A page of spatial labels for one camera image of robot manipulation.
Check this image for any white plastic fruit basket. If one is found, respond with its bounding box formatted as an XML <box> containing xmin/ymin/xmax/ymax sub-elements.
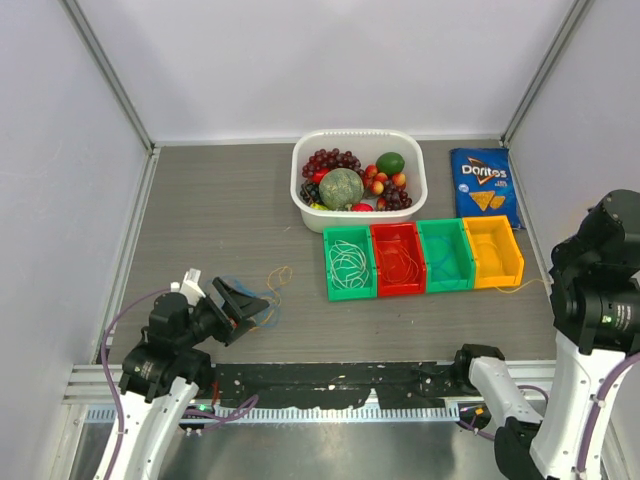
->
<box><xmin>290</xmin><ymin>129</ymin><xmax>428</xmax><ymax>233</ymax></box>

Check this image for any blue Doritos chip bag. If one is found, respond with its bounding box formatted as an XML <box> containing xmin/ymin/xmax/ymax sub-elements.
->
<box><xmin>450</xmin><ymin>148</ymin><xmax>524</xmax><ymax>230</ymax></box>

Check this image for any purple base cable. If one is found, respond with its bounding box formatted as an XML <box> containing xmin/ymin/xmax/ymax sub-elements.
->
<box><xmin>177</xmin><ymin>393</ymin><xmax>261</xmax><ymax>432</ymax></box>

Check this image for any white slotted cable duct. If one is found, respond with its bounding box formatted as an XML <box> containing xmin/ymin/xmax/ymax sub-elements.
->
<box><xmin>85</xmin><ymin>402</ymin><xmax>459</xmax><ymax>425</ymax></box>

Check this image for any yellow plastic bin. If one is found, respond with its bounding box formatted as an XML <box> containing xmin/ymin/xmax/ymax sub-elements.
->
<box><xmin>462</xmin><ymin>215</ymin><xmax>525</xmax><ymax>289</ymax></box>

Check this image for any red plastic bin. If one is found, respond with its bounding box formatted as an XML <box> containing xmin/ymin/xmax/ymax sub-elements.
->
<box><xmin>370</xmin><ymin>223</ymin><xmax>427</xmax><ymax>297</ymax></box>

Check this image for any dark red grape bunch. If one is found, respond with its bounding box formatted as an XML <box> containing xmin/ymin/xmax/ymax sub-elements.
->
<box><xmin>376</xmin><ymin>181</ymin><xmax>413</xmax><ymax>211</ymax></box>

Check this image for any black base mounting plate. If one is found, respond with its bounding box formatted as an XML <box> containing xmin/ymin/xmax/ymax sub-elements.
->
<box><xmin>208</xmin><ymin>361</ymin><xmax>479</xmax><ymax>410</ymax></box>

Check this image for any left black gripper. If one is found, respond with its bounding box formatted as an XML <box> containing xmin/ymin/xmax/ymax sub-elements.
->
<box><xmin>175</xmin><ymin>277</ymin><xmax>268</xmax><ymax>351</ymax></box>

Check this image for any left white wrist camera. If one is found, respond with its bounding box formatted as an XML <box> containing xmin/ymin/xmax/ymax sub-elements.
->
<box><xmin>170</xmin><ymin>268</ymin><xmax>206</xmax><ymax>306</ymax></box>

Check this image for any dark blue grape bunch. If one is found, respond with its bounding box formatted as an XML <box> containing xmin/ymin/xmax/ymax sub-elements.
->
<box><xmin>300</xmin><ymin>181</ymin><xmax>322</xmax><ymax>205</ymax></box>

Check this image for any right green plastic bin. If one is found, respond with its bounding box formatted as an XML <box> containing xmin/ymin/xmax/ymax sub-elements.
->
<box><xmin>416</xmin><ymin>218</ymin><xmax>476</xmax><ymax>293</ymax></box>

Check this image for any orange cable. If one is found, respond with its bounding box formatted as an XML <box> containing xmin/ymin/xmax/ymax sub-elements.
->
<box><xmin>375</xmin><ymin>239</ymin><xmax>421</xmax><ymax>286</ymax></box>

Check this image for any red yellow cherry cluster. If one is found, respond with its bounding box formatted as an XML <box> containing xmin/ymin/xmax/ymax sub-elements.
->
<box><xmin>363</xmin><ymin>164</ymin><xmax>407</xmax><ymax>196</ymax></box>

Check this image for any left green plastic bin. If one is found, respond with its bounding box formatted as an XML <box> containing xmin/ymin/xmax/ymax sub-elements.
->
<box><xmin>322</xmin><ymin>226</ymin><xmax>378</xmax><ymax>302</ymax></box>

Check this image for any green lime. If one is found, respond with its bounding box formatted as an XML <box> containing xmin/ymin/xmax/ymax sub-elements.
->
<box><xmin>376</xmin><ymin>152</ymin><xmax>405</xmax><ymax>176</ymax></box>

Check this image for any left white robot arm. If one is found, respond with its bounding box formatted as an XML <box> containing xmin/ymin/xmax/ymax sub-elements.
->
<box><xmin>94</xmin><ymin>269</ymin><xmax>270</xmax><ymax>479</ymax></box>

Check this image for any green plastic bin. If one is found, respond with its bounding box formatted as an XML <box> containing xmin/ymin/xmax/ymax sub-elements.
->
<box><xmin>322</xmin><ymin>226</ymin><xmax>378</xmax><ymax>302</ymax></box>
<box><xmin>416</xmin><ymin>218</ymin><xmax>476</xmax><ymax>293</ymax></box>

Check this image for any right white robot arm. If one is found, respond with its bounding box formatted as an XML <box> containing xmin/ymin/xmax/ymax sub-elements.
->
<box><xmin>451</xmin><ymin>189</ymin><xmax>639</xmax><ymax>479</ymax></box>

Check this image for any red apple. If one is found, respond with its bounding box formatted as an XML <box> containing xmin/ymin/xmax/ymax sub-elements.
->
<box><xmin>351</xmin><ymin>203</ymin><xmax>375</xmax><ymax>213</ymax></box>

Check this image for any white cable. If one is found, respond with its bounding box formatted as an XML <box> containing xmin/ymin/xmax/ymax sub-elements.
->
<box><xmin>328</xmin><ymin>249</ymin><xmax>372</xmax><ymax>290</ymax></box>
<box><xmin>328</xmin><ymin>238</ymin><xmax>372</xmax><ymax>289</ymax></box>

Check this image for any green speckled melon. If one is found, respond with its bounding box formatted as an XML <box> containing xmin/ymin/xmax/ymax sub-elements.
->
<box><xmin>319</xmin><ymin>168</ymin><xmax>364</xmax><ymax>210</ymax></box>

